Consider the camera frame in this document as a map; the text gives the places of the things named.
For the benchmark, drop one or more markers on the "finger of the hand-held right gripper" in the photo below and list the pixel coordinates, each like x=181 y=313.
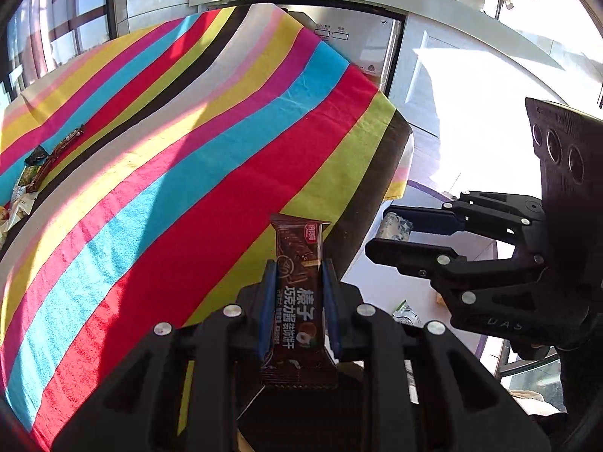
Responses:
x=433 y=223
x=405 y=256

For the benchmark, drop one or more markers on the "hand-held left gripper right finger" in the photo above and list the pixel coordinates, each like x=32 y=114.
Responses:
x=330 y=313

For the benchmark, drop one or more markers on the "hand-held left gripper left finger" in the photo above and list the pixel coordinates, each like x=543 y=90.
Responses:
x=267 y=313

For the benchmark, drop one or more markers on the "small blue white candy packet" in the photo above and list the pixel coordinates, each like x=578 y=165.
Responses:
x=395 y=228

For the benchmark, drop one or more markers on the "white green snack packet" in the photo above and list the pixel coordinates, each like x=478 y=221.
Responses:
x=406 y=313

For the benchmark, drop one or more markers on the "white cabinet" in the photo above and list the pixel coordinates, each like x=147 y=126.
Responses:
x=471 y=103

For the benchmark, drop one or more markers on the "colourful striped cloth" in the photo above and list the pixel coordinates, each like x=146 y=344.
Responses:
x=188 y=174

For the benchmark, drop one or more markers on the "beige cloth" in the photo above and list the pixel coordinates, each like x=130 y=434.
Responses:
x=537 y=400

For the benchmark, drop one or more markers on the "white washing machine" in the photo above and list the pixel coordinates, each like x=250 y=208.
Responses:
x=358 y=37

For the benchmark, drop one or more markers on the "pale yellow snack packet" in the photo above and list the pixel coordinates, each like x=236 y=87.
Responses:
x=4 y=219

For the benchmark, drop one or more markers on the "window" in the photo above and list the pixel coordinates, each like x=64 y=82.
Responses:
x=70 y=19

